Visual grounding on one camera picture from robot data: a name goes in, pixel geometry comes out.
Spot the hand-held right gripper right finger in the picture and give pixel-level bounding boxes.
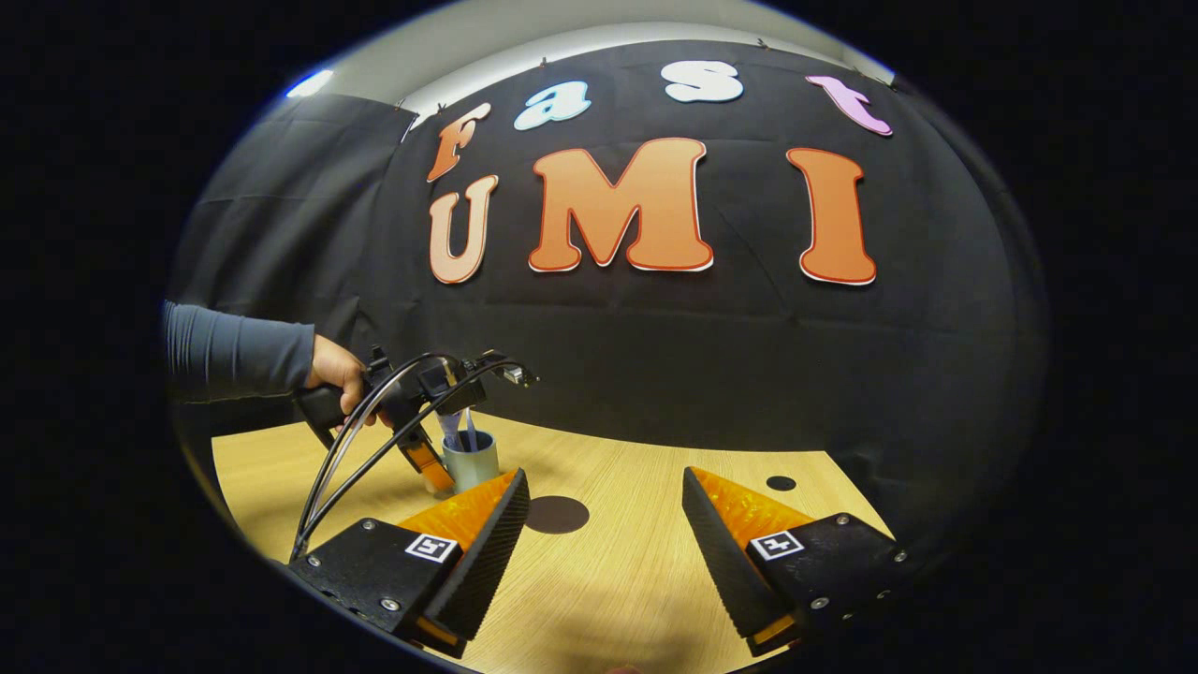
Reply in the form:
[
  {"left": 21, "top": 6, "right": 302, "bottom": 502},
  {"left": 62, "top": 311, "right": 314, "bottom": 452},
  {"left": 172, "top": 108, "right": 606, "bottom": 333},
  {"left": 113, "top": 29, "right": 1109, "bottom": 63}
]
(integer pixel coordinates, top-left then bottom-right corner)
[{"left": 680, "top": 467, "right": 909, "bottom": 659}]

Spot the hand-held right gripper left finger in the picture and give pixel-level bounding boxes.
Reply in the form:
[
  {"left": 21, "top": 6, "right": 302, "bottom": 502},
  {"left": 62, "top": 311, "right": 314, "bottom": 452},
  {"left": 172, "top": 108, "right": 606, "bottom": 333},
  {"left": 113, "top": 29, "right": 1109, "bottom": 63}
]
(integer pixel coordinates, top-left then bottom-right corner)
[{"left": 288, "top": 468, "right": 531, "bottom": 659}]

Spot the light blue cup wooden handle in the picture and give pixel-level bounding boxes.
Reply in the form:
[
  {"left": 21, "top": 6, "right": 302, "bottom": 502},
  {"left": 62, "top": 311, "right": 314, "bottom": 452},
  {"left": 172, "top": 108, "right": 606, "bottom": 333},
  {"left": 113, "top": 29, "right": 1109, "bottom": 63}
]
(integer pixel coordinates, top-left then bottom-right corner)
[{"left": 442, "top": 431, "right": 502, "bottom": 494}]

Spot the dark brown round coaster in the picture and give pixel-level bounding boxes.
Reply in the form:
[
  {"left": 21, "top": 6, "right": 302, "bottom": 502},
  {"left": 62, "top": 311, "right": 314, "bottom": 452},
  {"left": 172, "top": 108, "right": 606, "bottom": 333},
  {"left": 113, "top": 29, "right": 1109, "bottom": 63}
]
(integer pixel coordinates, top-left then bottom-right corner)
[{"left": 524, "top": 495, "right": 591, "bottom": 535}]

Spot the wooden desktop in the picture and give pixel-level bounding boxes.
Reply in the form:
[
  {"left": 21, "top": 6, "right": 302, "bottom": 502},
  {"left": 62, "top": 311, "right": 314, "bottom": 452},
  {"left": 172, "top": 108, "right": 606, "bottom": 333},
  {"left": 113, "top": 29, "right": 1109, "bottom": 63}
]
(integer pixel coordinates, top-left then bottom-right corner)
[{"left": 211, "top": 410, "right": 895, "bottom": 674}]

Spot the black backdrop cloth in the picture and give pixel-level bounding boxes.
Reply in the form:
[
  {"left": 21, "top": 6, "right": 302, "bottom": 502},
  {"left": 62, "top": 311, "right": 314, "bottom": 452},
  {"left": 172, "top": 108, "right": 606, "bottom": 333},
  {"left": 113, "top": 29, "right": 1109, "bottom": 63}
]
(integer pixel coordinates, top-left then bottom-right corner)
[{"left": 168, "top": 37, "right": 1049, "bottom": 563}]

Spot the black cable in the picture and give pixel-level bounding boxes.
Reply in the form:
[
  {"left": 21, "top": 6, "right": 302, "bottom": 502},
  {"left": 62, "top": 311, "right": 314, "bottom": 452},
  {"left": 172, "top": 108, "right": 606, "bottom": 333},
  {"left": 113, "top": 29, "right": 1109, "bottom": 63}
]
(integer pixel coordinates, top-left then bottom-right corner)
[
  {"left": 298, "top": 359, "right": 527, "bottom": 555},
  {"left": 290, "top": 352, "right": 461, "bottom": 563}
]

